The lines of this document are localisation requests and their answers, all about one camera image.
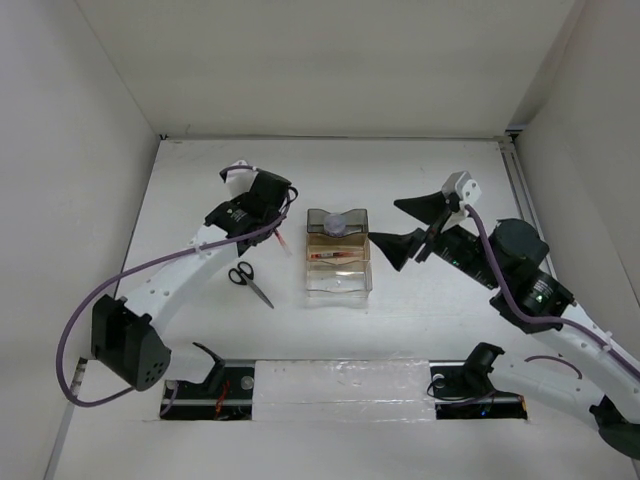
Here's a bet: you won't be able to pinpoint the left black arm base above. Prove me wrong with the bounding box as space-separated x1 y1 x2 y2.
159 342 256 421

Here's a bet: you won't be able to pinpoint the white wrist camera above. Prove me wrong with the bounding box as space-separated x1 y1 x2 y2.
441 171 482 225
219 159 259 198

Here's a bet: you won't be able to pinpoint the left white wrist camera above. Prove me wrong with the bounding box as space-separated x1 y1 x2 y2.
219 159 259 198

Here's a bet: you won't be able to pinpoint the clear plastic tray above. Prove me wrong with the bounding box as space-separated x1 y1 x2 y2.
306 260 373 299

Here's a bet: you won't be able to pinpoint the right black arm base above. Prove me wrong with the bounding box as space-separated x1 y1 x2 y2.
426 342 528 420

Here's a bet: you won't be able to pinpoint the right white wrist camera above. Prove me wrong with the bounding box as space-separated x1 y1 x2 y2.
441 171 482 225

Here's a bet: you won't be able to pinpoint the red pen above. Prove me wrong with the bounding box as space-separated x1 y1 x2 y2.
309 251 364 260
274 229 292 258

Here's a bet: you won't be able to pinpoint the black handled scissors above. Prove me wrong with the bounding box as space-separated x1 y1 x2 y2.
228 261 274 309

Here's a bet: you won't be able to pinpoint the grey smoked plastic tray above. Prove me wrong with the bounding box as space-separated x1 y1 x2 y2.
306 208 369 238

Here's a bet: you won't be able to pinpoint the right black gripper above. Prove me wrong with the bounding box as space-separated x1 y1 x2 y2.
367 189 504 290

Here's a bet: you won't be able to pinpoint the small clear clip jar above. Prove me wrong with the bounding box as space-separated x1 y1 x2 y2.
323 213 347 237

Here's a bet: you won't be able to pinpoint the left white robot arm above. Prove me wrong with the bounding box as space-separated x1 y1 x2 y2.
91 164 297 397

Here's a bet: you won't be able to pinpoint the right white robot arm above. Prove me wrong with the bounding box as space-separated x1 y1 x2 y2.
368 193 639 459

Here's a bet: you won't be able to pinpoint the aluminium rail right side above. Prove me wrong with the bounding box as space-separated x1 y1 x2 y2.
497 130 556 281

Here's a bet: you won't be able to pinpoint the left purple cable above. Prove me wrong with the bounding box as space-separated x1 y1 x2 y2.
55 164 296 416

